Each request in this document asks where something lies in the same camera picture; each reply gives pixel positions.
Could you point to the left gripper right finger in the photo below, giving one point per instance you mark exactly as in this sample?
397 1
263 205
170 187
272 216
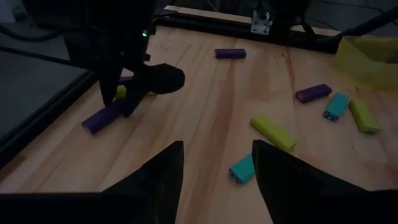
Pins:
295 193

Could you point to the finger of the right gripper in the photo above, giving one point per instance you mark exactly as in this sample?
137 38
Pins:
110 87
133 96

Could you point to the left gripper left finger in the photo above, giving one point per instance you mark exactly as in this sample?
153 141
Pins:
155 193

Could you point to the green foam block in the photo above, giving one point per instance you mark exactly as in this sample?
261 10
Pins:
120 92
273 133
363 116

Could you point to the purple foam block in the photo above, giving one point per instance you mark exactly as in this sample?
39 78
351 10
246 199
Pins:
99 121
312 93
230 53

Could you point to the teal foam block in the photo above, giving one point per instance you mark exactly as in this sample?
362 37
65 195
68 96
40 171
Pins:
242 169
335 106

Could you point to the yellow plastic bin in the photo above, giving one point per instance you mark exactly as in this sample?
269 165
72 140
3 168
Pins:
367 65

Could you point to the black aluminium table frame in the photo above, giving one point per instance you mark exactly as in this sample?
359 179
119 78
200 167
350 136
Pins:
217 29

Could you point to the silver mounting bracket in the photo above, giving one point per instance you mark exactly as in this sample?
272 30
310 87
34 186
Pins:
261 21

